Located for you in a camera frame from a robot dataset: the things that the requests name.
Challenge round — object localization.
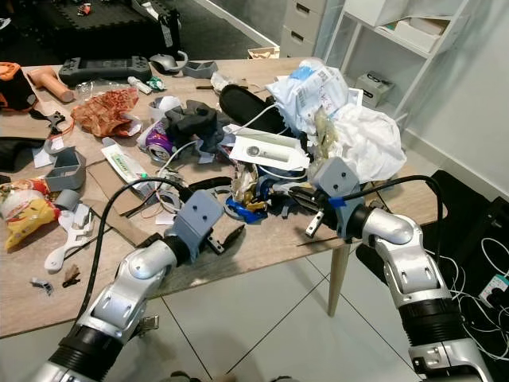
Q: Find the clear crinkled wrapper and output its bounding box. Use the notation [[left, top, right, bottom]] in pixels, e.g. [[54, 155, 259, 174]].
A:
[[310, 107, 341, 164]]

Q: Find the blue plastic part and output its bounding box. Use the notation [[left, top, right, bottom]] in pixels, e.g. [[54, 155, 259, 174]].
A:
[[223, 195, 259, 224]]

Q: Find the gold foil wrapper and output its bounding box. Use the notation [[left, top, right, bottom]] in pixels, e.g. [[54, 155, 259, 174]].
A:
[[229, 163, 259, 209]]

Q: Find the white device box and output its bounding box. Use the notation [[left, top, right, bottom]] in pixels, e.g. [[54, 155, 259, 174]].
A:
[[227, 131, 311, 172]]

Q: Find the wooden table leg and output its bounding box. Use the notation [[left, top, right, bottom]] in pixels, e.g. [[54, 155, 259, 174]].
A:
[[326, 243, 352, 318]]

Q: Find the white plastic bag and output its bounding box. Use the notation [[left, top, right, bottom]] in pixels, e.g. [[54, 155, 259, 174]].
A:
[[330, 103, 408, 184]]

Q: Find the white blue printed bag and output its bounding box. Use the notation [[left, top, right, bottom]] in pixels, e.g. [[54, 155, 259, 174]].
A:
[[266, 58, 351, 136]]

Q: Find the black slipper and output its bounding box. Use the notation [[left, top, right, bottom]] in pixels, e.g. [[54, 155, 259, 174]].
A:
[[219, 84, 287, 134]]

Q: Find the purple drink can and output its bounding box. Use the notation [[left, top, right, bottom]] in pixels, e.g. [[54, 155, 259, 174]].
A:
[[142, 126, 177, 164]]

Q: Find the green white toothpaste box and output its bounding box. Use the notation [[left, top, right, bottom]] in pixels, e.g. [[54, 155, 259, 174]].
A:
[[99, 137, 152, 184]]

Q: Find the small grey box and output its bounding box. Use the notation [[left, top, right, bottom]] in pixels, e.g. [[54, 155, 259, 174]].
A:
[[356, 72, 394, 100]]

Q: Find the white plastic part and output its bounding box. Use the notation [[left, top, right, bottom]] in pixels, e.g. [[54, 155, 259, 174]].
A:
[[45, 203, 96, 273]]

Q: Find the small wooden crate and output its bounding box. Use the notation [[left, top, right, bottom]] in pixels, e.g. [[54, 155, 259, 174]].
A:
[[247, 45, 281, 60]]

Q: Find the small brown scrap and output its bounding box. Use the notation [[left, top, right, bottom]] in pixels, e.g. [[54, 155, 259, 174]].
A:
[[61, 264, 82, 289]]

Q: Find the large black floor bag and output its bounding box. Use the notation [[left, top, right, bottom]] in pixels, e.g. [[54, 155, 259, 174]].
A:
[[354, 167, 509, 319]]

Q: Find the grey plastic tray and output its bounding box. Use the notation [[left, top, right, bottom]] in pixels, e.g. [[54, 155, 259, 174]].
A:
[[181, 60, 219, 79]]

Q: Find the grey drawer cabinet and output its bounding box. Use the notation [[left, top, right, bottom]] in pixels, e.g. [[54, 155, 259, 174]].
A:
[[278, 0, 344, 58]]

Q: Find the red patterned snack bag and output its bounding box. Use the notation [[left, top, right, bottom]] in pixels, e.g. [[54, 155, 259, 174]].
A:
[[70, 86, 140, 138]]

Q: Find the green white tube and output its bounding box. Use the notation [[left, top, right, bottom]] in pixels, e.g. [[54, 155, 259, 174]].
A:
[[126, 76, 166, 95]]

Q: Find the small grey scrap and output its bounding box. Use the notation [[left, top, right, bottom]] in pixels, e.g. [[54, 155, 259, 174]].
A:
[[29, 276, 52, 295]]

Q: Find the grey computer mouse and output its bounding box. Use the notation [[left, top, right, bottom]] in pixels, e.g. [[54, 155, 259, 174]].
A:
[[150, 52, 190, 76]]

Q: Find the yellow snack bag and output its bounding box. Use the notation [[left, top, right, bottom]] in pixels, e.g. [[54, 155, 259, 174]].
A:
[[0, 179, 68, 251]]

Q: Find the white shelf unit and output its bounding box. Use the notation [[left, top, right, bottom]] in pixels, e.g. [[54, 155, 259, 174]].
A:
[[326, 0, 482, 120]]

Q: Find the teal white adapter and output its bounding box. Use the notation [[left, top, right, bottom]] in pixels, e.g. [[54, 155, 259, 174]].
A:
[[489, 275, 509, 299]]

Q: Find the black plastic clip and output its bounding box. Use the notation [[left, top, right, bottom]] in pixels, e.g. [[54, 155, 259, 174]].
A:
[[45, 110, 68, 134]]

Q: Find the black cloth bag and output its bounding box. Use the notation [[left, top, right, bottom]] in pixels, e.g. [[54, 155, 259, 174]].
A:
[[0, 137, 49, 172]]

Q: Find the black handheld controller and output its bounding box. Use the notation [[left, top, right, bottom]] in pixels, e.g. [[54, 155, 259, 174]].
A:
[[57, 56, 152, 87]]

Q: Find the orange black tool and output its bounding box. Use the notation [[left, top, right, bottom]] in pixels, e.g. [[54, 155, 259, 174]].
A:
[[0, 62, 38, 112]]

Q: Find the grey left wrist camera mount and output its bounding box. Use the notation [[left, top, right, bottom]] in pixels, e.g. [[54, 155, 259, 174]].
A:
[[171, 189, 225, 263]]

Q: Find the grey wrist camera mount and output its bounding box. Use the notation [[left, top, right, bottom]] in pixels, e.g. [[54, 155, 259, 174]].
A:
[[310, 156, 363, 241], [171, 189, 225, 263]]

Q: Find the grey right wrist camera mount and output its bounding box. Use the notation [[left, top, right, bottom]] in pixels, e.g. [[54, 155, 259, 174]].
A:
[[310, 156, 363, 241]]

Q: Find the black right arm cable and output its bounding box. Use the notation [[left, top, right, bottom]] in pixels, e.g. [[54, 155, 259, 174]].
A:
[[344, 173, 449, 255]]

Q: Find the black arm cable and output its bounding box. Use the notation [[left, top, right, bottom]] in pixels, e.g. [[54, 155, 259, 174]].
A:
[[344, 173, 449, 255], [78, 177, 192, 323]]

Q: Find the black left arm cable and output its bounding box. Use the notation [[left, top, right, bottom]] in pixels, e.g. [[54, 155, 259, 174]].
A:
[[78, 177, 192, 323]]

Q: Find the thin white cable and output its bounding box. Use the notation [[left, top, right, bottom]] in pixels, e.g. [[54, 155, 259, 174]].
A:
[[429, 251, 502, 319]]

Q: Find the grey printed bracket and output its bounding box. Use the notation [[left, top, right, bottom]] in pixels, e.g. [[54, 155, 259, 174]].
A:
[[45, 147, 87, 192]]

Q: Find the tan plastic handle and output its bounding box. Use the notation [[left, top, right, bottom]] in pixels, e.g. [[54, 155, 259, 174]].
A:
[[28, 67, 75, 104]]

